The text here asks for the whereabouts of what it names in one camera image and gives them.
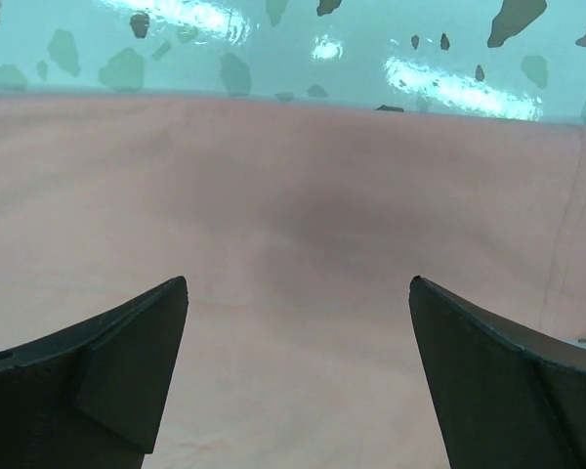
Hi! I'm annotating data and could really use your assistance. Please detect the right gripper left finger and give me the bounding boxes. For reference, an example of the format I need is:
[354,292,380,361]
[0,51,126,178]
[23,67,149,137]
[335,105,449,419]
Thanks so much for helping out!
[0,277,188,469]

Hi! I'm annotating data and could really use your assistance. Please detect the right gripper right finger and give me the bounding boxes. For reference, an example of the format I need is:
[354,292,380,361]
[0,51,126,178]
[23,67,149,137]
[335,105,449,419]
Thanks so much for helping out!
[408,277,586,468]

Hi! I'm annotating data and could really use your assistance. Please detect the salmon pink t shirt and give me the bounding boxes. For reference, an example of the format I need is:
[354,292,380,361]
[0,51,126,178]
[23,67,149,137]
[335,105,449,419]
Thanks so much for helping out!
[0,95,586,468]

